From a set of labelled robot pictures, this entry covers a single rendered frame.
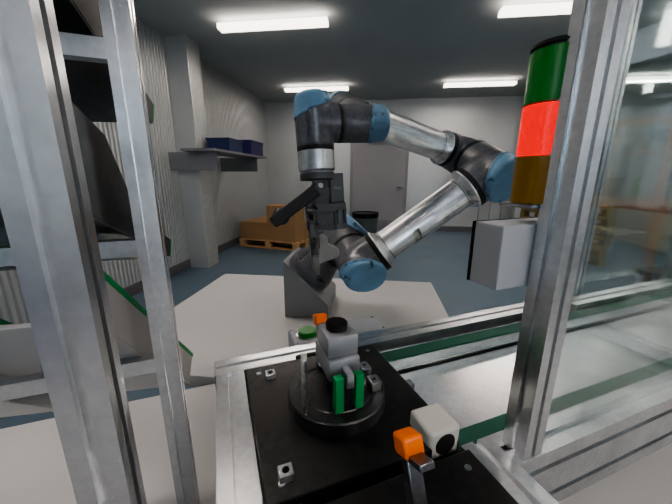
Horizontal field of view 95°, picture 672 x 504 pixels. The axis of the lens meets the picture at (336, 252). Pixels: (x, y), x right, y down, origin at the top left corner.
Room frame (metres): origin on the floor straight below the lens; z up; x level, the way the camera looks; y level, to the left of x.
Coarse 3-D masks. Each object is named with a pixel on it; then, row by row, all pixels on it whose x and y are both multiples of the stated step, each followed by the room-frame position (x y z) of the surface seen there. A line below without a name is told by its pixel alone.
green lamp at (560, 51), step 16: (544, 48) 0.33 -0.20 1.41; (560, 48) 0.32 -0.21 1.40; (528, 64) 0.35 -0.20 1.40; (544, 64) 0.33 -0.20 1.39; (560, 64) 0.32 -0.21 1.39; (528, 80) 0.35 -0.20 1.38; (544, 80) 0.33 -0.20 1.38; (560, 80) 0.32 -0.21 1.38; (528, 96) 0.34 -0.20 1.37; (544, 96) 0.33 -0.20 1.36
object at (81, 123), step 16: (80, 112) 0.24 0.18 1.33; (80, 128) 0.24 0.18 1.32; (96, 128) 0.26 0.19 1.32; (80, 144) 0.23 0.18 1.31; (96, 144) 0.25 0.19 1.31; (96, 160) 0.25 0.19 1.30; (112, 160) 0.27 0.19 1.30; (96, 176) 0.25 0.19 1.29; (112, 176) 0.27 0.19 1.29; (96, 192) 0.24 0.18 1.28; (112, 192) 0.27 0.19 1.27; (0, 208) 0.20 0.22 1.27; (96, 208) 0.24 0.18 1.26; (112, 208) 0.26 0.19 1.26; (128, 208) 0.29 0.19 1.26; (0, 224) 0.23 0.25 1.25; (96, 224) 0.24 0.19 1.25; (112, 224) 0.26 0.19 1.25; (128, 224) 0.28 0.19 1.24; (0, 240) 0.26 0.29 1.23
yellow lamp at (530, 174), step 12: (528, 156) 0.33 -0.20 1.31; (540, 156) 0.32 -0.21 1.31; (516, 168) 0.35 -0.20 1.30; (528, 168) 0.33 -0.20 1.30; (540, 168) 0.32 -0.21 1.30; (516, 180) 0.34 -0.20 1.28; (528, 180) 0.33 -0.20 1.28; (540, 180) 0.32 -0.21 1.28; (516, 192) 0.34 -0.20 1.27; (528, 192) 0.33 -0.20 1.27; (540, 192) 0.32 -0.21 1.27; (540, 204) 0.32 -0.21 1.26
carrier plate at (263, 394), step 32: (256, 384) 0.42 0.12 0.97; (288, 384) 0.42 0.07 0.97; (384, 384) 0.42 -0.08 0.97; (256, 416) 0.35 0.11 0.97; (288, 416) 0.35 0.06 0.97; (384, 416) 0.35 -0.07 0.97; (256, 448) 0.31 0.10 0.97; (288, 448) 0.30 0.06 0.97; (320, 448) 0.30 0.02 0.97; (352, 448) 0.30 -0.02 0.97; (384, 448) 0.30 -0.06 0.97; (320, 480) 0.26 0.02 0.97; (352, 480) 0.27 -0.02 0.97
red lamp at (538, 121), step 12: (528, 108) 0.34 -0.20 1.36; (540, 108) 0.33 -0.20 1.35; (552, 108) 0.32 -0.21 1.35; (528, 120) 0.34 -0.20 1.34; (540, 120) 0.33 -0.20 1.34; (552, 120) 0.32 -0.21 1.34; (528, 132) 0.34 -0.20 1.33; (540, 132) 0.33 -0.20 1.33; (552, 132) 0.32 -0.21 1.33; (528, 144) 0.33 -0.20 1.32; (540, 144) 0.33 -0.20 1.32; (552, 144) 0.32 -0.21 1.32
